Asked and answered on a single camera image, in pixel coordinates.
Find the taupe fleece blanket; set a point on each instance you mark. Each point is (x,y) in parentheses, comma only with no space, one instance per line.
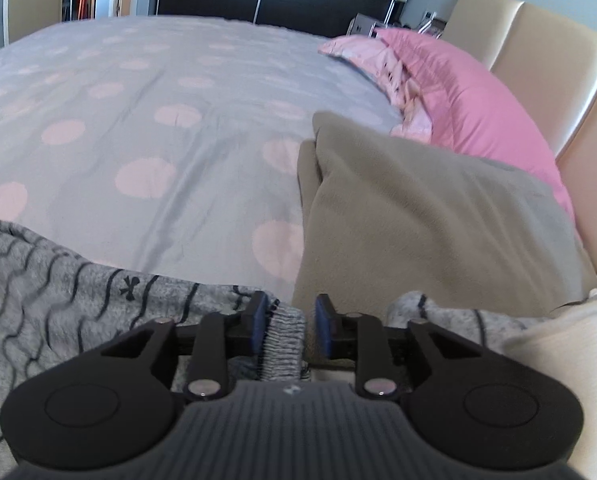
(428,220)

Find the plain pink pillow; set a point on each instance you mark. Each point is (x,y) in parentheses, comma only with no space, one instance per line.
(468,100)

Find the beige padded headboard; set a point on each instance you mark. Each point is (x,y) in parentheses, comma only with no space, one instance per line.
(568,85)

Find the beige bedroom door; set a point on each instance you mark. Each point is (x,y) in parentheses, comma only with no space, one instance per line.
(33,0)

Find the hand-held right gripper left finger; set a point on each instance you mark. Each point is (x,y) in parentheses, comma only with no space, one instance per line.
(259,325)

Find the grey striped pyjama pants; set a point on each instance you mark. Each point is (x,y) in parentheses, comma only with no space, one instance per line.
(53,285)

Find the pale pink patterned pillow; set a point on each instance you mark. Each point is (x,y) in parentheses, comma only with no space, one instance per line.
(373,57)

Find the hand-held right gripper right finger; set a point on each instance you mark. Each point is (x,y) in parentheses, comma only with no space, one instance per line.
(324,327)

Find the white nightstand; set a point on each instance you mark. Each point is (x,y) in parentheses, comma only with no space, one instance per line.
(363,25)

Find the red stool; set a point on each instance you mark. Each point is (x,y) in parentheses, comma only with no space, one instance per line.
(86,2)

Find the white folded sweatshirt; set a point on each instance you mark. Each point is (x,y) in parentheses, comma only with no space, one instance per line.
(568,360)

